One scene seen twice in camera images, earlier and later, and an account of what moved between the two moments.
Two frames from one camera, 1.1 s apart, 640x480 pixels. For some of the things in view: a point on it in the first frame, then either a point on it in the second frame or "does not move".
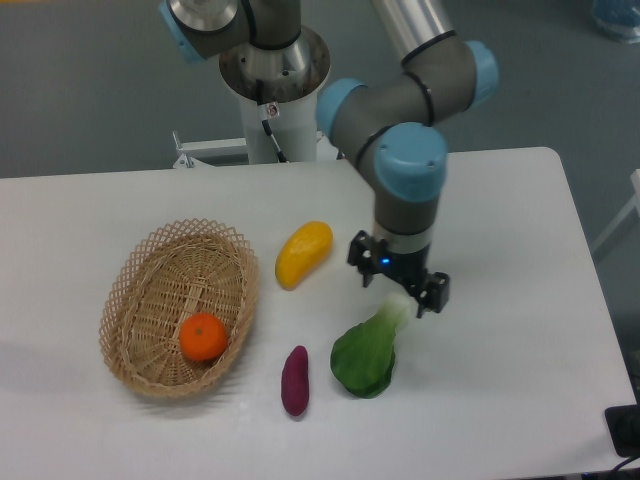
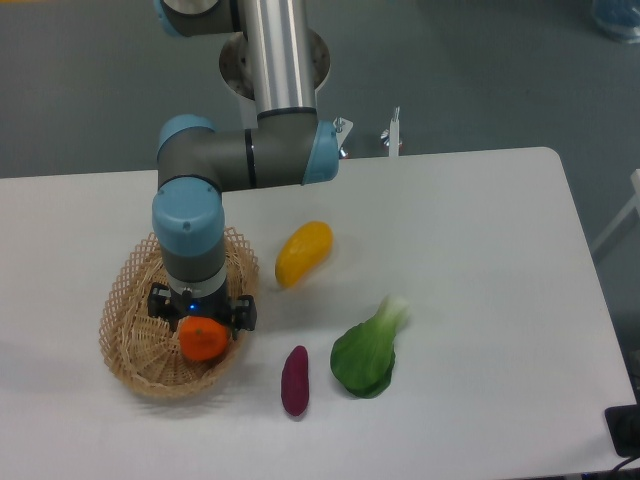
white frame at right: (633, 204) does not move
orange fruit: (203, 336) does not move
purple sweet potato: (295, 381) does not move
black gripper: (367, 254) -> (165, 304)
